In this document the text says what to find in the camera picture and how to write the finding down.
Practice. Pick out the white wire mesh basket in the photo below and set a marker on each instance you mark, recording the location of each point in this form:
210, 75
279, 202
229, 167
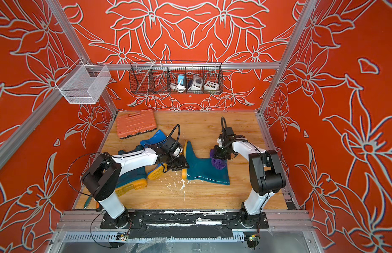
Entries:
84, 86

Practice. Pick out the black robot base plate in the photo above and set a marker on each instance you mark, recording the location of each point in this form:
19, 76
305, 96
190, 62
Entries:
233, 219

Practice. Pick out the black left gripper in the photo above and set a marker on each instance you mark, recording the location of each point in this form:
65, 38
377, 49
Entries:
182, 165

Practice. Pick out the white dotted box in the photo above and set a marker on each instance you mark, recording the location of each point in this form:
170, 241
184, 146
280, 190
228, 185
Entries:
211, 86

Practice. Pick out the purple cloth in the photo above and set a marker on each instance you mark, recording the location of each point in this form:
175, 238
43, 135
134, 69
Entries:
217, 163

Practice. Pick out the orange plastic tool case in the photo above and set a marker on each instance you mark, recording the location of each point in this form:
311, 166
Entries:
129, 125

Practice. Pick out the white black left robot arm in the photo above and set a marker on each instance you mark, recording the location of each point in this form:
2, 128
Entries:
103, 175

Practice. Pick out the blue rubber boot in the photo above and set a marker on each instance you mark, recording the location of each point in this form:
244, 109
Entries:
161, 167

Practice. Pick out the dark teal rubber boot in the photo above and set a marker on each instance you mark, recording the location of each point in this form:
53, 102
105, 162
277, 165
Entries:
132, 180

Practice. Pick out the black wire wall basket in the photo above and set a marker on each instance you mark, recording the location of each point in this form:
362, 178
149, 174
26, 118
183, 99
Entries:
160, 77

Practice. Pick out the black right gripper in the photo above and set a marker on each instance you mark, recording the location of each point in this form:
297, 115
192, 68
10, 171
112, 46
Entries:
216, 154

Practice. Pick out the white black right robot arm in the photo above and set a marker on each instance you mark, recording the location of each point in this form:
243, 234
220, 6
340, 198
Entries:
265, 168

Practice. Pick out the blue white small box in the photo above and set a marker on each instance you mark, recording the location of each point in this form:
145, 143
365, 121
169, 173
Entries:
180, 80

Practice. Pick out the white grey round device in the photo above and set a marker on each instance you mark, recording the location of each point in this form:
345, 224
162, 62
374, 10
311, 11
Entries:
196, 83

